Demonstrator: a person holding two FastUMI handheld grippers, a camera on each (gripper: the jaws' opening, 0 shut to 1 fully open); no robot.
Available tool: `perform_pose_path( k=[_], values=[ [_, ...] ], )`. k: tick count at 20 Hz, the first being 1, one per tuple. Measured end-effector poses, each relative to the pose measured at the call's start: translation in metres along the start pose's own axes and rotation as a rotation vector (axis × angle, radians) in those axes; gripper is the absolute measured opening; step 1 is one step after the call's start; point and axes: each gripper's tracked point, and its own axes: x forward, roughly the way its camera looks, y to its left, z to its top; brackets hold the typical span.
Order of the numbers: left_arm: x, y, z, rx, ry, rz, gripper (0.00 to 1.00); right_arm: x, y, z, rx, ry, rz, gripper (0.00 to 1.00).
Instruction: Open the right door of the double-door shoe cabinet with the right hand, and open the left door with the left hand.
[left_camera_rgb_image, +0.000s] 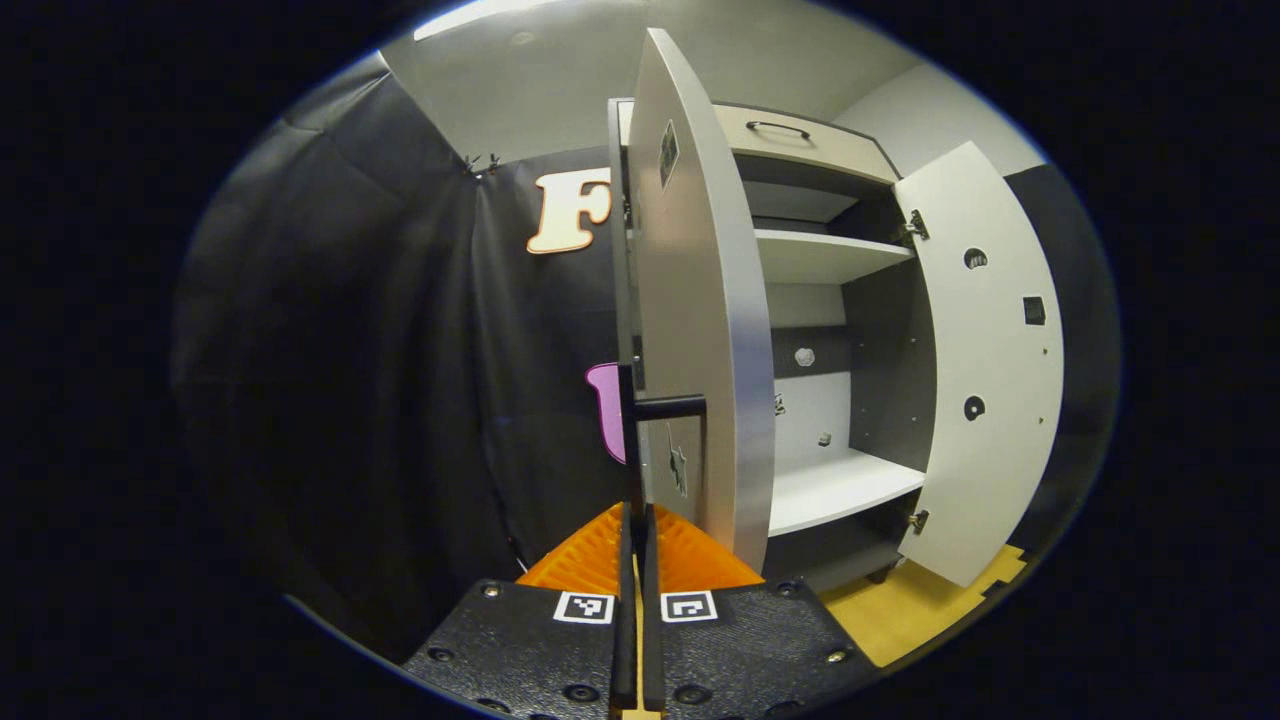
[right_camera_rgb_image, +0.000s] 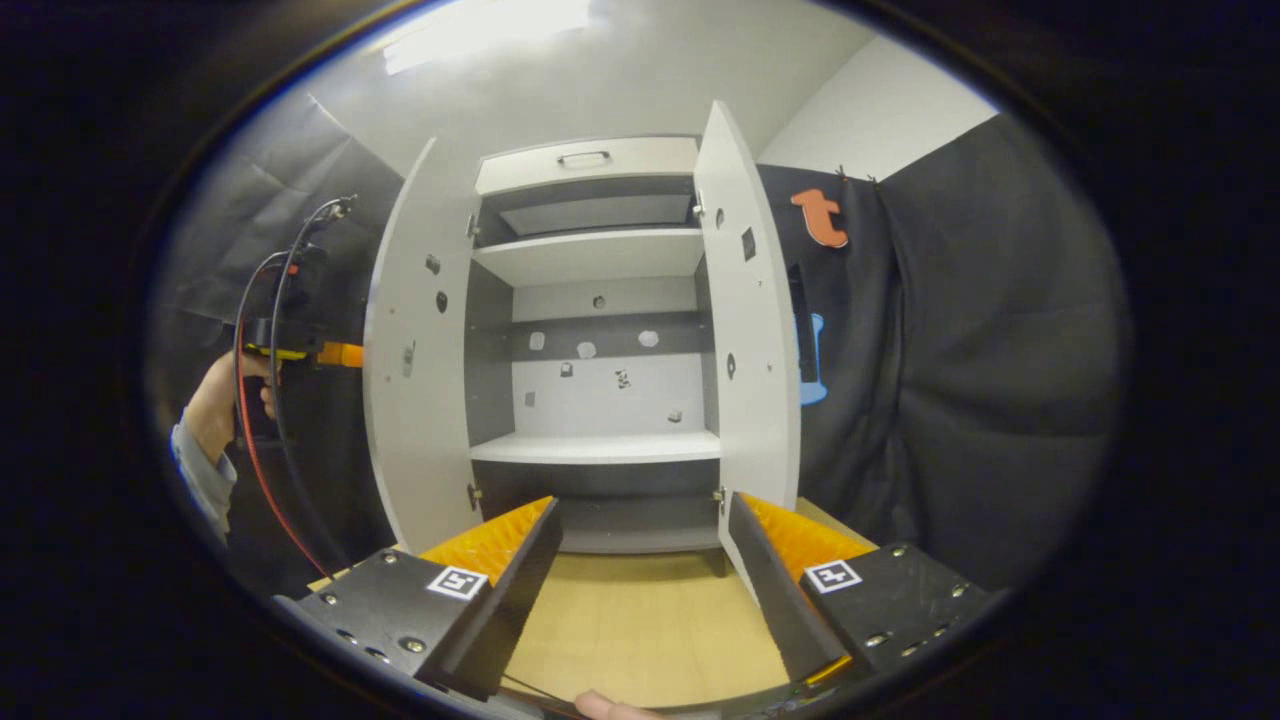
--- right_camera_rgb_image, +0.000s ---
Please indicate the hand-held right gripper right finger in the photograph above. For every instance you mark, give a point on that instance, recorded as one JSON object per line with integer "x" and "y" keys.
{"x": 775, "y": 610}

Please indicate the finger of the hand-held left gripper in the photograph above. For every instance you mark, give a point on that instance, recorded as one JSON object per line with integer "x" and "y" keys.
{"x": 342, "y": 355}

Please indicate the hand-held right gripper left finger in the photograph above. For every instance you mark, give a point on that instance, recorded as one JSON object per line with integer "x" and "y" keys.
{"x": 515, "y": 600}

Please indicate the beige cabinet door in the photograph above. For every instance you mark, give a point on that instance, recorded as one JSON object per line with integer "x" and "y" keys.
{"x": 420, "y": 420}
{"x": 755, "y": 350}

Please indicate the beige double-door shoe cabinet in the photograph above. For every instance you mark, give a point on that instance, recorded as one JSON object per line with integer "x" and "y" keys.
{"x": 600, "y": 330}

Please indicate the white cabinet shelf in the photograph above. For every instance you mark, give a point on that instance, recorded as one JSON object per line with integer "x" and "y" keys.
{"x": 590, "y": 258}
{"x": 600, "y": 447}

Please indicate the metal door hinge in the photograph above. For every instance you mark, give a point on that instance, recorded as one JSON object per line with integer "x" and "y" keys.
{"x": 696, "y": 210}

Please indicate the black backdrop cloth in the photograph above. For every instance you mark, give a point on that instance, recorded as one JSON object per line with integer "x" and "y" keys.
{"x": 950, "y": 350}

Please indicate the black cloth clip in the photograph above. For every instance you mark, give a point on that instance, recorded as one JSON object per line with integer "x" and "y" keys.
{"x": 856, "y": 176}

